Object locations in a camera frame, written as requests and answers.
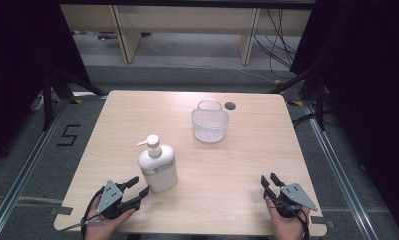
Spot black metal stand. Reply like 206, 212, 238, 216
269, 65, 327, 132
41, 69, 109, 132

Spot black hanging cables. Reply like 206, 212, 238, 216
252, 8, 299, 80

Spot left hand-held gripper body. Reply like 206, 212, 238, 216
95, 179, 137, 220

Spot person's left hand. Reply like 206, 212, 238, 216
84, 195, 137, 240

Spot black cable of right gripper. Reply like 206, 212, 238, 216
276, 201, 311, 240

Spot white plastic basket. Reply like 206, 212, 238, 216
191, 98, 230, 144

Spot black curtain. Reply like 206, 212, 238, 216
289, 0, 399, 232
0, 0, 92, 168

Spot light wooden desk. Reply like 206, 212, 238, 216
59, 4, 313, 66

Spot grey cable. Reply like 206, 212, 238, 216
60, 219, 103, 232

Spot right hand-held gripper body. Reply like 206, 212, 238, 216
266, 182, 319, 219

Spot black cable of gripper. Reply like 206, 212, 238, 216
80, 185, 105, 240
276, 201, 311, 240

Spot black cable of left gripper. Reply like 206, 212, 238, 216
80, 185, 105, 240

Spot metal floor rail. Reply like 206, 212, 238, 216
0, 96, 72, 240
302, 101, 377, 240

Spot person's right hand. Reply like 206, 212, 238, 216
265, 195, 311, 240

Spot white pump bottle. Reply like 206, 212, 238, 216
136, 134, 179, 194

